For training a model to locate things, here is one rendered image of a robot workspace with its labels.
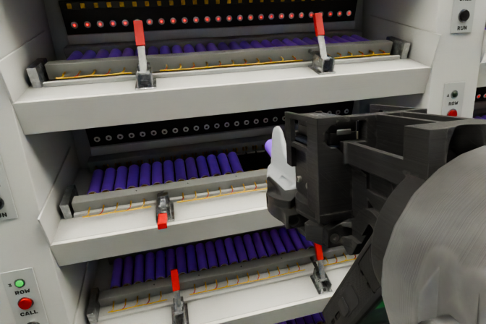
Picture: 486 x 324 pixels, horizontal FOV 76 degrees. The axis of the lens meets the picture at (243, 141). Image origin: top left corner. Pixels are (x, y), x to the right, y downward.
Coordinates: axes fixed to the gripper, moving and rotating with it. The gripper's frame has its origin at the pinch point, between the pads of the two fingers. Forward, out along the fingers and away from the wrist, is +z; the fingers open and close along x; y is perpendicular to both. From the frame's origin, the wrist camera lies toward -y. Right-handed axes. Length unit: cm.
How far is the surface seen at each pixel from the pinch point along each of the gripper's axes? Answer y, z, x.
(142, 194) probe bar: -7.1, 20.7, 17.2
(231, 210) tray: -10.5, 17.0, 3.7
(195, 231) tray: -13.1, 17.0, 9.7
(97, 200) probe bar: -7.2, 20.7, 23.9
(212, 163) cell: -4.8, 26.6, 5.0
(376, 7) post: 22.3, 28.7, -29.9
